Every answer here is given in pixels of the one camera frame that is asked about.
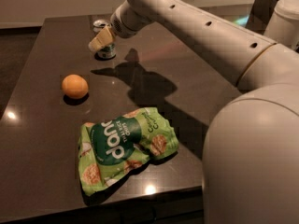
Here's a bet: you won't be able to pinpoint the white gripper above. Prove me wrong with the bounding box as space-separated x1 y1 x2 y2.
88 1 152 52

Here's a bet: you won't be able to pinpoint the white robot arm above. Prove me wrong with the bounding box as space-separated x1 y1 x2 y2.
89 0 299 224

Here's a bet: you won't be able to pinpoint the green rice chip bag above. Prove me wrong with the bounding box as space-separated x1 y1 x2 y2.
78 107 178 196

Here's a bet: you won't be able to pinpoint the orange fruit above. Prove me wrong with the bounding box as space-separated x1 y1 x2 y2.
62 75 89 99

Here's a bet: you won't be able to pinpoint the dark box with snacks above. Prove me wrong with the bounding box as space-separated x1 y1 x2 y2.
246 0 279 34

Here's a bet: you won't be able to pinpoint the white cylindrical container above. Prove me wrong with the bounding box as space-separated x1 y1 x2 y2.
264 0 299 49

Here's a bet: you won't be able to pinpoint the dark cabinet drawers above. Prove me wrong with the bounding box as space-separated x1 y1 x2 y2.
118 187 205 224

